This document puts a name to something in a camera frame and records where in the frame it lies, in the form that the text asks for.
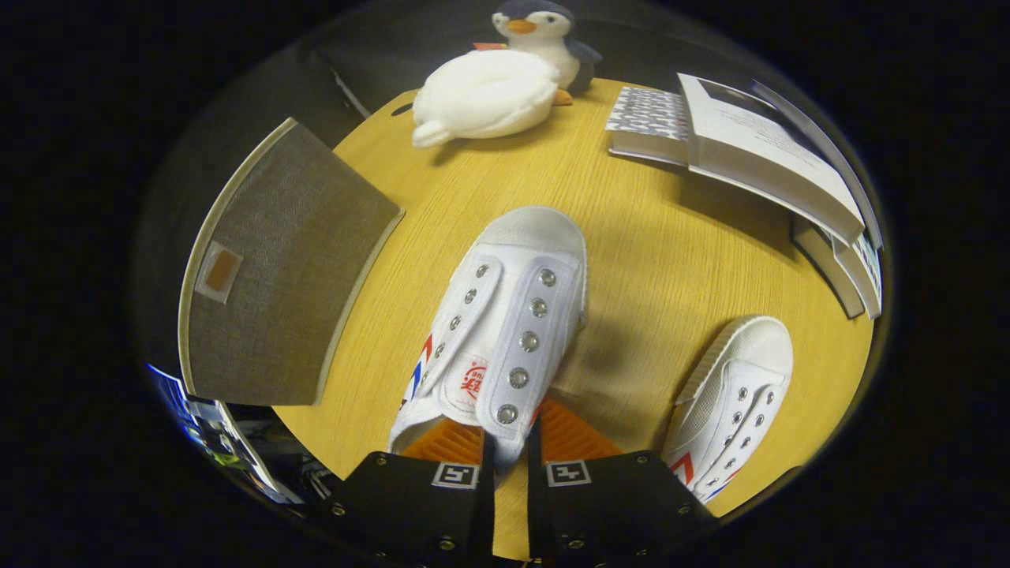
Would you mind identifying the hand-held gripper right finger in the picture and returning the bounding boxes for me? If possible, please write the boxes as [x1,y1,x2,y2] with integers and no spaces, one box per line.
[526,397,721,564]

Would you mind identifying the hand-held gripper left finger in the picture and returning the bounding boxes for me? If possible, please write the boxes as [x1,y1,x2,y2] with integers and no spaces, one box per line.
[326,417,496,568]

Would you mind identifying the white canvas shoe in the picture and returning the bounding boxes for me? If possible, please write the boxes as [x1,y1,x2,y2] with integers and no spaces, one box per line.
[661,316,794,504]
[387,207,589,474]

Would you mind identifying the grey fabric storage box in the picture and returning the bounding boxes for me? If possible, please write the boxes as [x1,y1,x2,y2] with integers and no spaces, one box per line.
[178,117,406,407]

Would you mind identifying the blue white item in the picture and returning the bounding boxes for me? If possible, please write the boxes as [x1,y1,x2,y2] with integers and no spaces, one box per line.
[146,363,316,506]

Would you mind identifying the white book with teal print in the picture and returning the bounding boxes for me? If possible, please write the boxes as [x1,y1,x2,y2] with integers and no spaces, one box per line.
[832,233,883,320]

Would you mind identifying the patterned cover book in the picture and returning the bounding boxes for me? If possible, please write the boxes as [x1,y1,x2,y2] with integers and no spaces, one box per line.
[605,85,691,166]

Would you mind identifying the white plush duck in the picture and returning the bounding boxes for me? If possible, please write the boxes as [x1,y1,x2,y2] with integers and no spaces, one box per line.
[411,49,561,149]

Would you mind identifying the thick white cover book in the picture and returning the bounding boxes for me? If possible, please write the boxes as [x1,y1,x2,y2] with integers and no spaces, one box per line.
[677,73,866,245]

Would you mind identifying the blue cover book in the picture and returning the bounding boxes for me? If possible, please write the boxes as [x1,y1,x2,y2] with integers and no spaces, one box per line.
[750,79,885,249]

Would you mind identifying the plush penguin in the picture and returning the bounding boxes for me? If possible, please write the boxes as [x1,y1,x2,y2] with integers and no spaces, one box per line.
[473,0,603,107]

